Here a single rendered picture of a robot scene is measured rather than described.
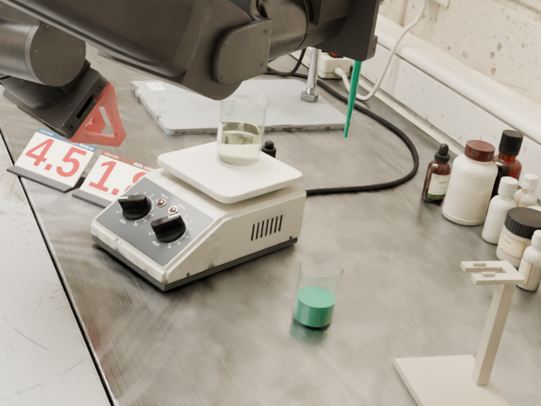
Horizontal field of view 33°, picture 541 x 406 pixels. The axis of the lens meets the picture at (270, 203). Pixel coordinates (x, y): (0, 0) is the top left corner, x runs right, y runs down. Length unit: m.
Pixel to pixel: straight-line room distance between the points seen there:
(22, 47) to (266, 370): 0.35
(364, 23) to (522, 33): 0.67
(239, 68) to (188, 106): 0.81
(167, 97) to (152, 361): 0.66
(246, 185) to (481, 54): 0.57
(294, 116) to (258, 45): 0.82
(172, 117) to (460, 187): 0.44
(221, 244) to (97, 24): 0.50
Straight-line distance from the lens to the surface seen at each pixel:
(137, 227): 0.96
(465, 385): 0.86
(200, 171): 0.98
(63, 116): 0.85
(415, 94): 1.48
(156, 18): 0.51
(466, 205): 1.16
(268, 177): 0.98
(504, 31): 1.38
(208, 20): 0.54
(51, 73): 0.76
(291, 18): 0.63
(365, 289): 0.98
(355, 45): 0.70
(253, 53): 0.58
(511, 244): 1.09
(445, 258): 1.08
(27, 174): 1.14
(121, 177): 1.10
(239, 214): 0.95
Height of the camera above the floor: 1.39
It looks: 26 degrees down
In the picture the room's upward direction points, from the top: 8 degrees clockwise
